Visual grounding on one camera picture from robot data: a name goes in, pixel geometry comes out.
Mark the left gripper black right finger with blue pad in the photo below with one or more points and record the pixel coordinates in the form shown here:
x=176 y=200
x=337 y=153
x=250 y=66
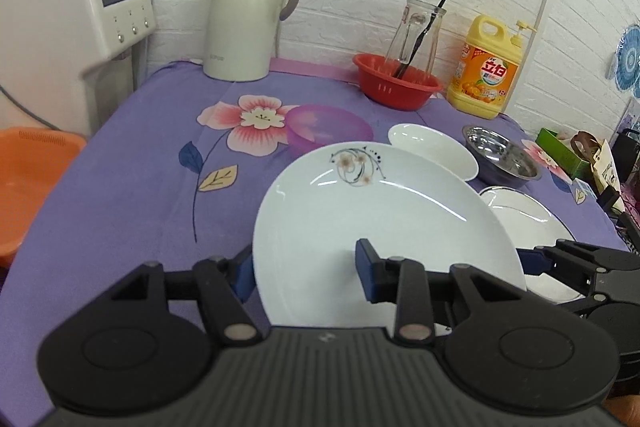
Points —
x=420 y=296

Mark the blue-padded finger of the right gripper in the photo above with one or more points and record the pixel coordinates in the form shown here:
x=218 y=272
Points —
x=540 y=260

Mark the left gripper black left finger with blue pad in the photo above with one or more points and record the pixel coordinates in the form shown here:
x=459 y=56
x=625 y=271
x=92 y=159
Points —
x=220 y=287

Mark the white blue-rimmed plate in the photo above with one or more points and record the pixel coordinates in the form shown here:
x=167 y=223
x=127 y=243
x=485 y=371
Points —
x=529 y=224

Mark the large white floral plate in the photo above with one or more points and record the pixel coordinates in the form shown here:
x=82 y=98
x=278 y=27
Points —
x=318 y=208

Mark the purple plastic bowl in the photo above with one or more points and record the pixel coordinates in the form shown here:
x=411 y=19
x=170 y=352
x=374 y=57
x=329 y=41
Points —
x=310 y=126

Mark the stainless steel bowl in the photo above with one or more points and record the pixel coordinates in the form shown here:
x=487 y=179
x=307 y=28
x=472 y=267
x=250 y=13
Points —
x=500 y=161

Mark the purple floral tablecloth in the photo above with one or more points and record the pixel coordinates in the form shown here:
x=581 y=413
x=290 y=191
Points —
x=177 y=175

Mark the green box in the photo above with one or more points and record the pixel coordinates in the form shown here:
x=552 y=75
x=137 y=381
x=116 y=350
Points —
x=572 y=164

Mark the white paper bag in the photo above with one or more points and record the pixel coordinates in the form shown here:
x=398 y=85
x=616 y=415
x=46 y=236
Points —
x=597 y=167

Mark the black bag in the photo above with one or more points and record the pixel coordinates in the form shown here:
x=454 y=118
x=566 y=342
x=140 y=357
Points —
x=625 y=152

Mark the red patterned ceramic bowl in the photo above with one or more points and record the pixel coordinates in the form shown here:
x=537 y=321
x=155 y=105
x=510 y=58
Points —
x=435 y=146

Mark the yellow dish soap bottle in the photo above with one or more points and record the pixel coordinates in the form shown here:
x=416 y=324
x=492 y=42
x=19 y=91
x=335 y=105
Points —
x=488 y=66

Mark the red plastic basket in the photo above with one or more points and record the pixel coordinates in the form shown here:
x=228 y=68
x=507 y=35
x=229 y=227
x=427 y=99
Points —
x=408 y=93

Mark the orange plastic basin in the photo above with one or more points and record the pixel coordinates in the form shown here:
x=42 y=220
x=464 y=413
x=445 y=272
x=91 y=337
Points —
x=32 y=162

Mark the cream thermos jug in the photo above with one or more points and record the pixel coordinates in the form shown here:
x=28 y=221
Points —
x=240 y=36

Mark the white water dispenser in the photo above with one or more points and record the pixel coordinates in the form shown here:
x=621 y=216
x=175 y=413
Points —
x=67 y=64

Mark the blue round wall decoration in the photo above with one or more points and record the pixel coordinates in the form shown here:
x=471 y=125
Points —
x=624 y=67

